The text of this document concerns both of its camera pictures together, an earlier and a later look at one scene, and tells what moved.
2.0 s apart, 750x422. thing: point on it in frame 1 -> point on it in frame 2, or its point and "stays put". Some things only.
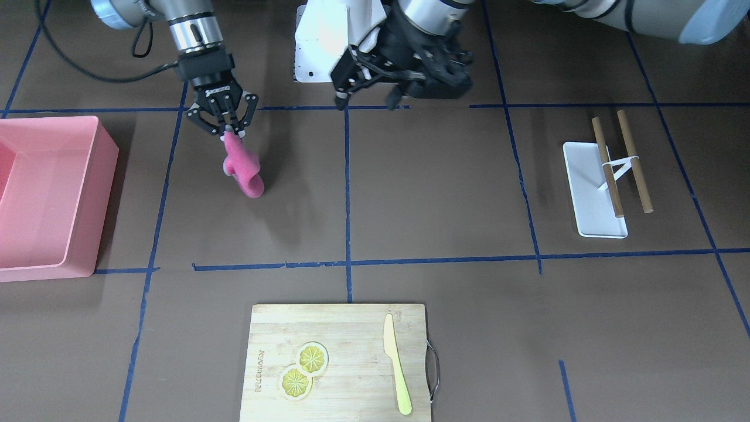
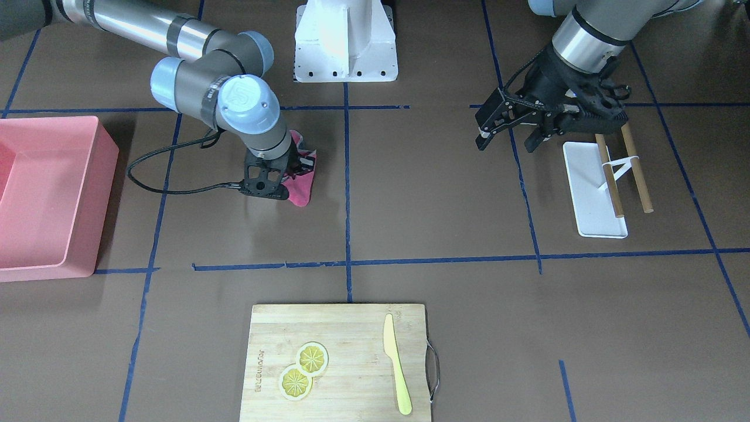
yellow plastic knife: [390, 346] stays put
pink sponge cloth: [243, 165] -> [299, 187]
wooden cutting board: [358, 384] stays put
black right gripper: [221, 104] -> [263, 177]
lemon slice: [312, 358] stays put
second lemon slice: [296, 385] stays put
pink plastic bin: [57, 176] stays put
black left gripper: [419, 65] -> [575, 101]
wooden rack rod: [607, 167] stays put
